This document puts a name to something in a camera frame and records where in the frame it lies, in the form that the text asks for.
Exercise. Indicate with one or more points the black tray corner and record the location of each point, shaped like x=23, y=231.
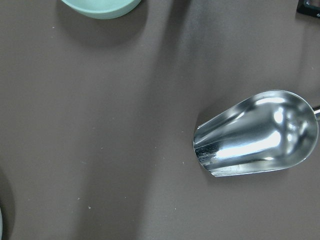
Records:
x=309, y=8

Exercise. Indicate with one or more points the steel scoop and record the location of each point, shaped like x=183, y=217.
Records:
x=270, y=131

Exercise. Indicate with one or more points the mint green bowl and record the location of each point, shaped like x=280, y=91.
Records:
x=102, y=9

